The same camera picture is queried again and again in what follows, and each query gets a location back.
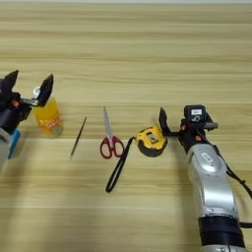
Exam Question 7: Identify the blue marker pen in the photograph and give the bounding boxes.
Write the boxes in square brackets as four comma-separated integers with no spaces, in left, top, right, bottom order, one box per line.
[7,129,22,160]

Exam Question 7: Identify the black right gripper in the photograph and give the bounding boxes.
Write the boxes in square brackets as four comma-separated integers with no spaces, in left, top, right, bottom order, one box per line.
[157,106,220,154]

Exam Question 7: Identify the red-handled scissors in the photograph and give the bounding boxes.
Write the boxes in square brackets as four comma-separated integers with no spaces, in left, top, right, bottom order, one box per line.
[99,105,126,160]

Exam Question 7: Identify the orange juice bottle white cap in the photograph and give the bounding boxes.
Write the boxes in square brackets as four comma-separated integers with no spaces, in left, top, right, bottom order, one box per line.
[31,86,64,139]

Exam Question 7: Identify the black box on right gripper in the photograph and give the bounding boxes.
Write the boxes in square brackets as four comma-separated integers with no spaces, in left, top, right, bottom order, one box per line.
[183,104,208,130]

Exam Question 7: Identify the yellow tape measure black strap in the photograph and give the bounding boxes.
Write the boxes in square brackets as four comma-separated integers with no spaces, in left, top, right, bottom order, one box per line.
[104,125,168,194]

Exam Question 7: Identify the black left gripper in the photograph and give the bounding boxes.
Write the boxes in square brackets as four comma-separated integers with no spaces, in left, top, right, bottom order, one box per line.
[0,69,55,136]

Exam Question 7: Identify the thin dark pencil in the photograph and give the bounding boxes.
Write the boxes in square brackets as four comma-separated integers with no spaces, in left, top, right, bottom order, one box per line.
[69,116,89,159]

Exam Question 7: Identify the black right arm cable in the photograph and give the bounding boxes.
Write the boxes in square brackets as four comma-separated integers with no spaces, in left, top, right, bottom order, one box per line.
[211,144,252,200]

